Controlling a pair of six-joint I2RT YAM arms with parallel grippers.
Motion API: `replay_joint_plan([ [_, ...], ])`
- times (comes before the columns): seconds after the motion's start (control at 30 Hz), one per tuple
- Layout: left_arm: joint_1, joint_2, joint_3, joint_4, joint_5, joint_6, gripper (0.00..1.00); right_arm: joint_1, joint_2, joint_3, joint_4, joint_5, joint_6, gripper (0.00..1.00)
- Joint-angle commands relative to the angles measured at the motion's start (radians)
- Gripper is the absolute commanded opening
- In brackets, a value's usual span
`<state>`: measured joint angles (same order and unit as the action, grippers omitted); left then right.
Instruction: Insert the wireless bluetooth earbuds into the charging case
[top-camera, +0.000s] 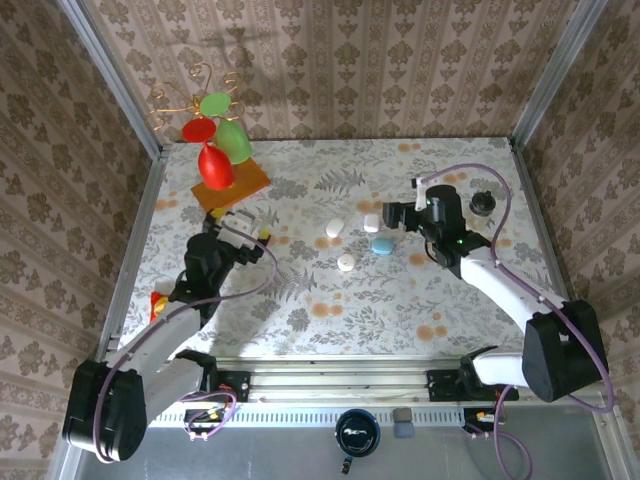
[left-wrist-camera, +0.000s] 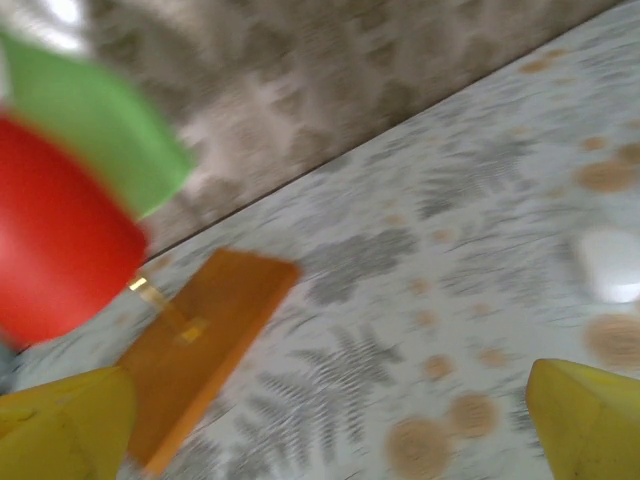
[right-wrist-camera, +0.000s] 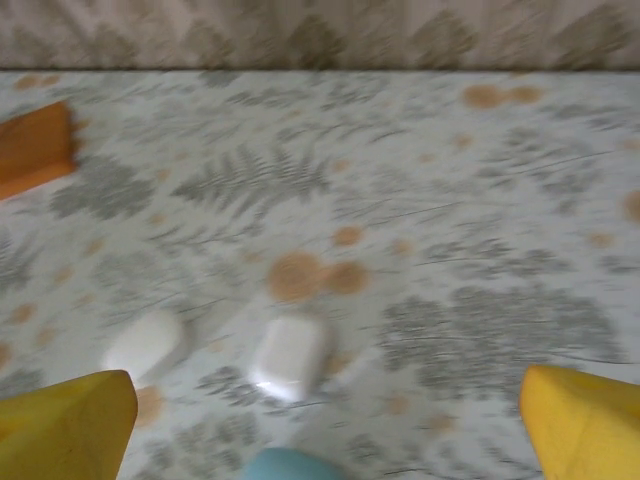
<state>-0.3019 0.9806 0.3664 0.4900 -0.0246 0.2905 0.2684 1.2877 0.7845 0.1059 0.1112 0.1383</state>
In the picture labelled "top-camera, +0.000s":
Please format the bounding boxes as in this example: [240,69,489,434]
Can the clear bottle with black cap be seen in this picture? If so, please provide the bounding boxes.
[468,190,497,231]

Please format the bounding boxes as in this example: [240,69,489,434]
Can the red plastic goblet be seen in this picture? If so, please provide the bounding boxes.
[181,118,237,192]

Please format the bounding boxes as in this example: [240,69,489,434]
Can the red and yellow snack packet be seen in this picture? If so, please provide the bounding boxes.
[149,289,175,324]

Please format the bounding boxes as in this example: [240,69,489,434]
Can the green plastic goblet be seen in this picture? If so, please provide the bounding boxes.
[199,92,253,166]

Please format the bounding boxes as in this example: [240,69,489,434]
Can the grey metal tray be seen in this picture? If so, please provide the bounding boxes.
[49,399,640,480]

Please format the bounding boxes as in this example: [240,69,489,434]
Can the dark blue bowl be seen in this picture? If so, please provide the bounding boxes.
[334,408,381,457]

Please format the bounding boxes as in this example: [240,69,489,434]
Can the gold wire rack wooden base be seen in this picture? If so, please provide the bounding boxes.
[145,62,272,218]

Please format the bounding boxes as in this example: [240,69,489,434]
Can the aluminium side rail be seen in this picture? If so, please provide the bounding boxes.
[508,138,592,365]
[97,143,169,362]

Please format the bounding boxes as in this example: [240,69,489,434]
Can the black wire connector block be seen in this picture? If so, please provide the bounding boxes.
[183,407,227,442]
[462,407,501,440]

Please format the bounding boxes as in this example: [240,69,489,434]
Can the long aluminium mounting rail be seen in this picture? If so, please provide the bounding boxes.
[69,355,621,404]

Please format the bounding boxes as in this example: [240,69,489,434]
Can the aluminium corner post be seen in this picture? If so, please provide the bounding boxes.
[55,0,166,160]
[508,0,610,147]

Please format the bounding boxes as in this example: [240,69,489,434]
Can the slotted metal cable duct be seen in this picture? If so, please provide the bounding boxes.
[147,405,469,430]

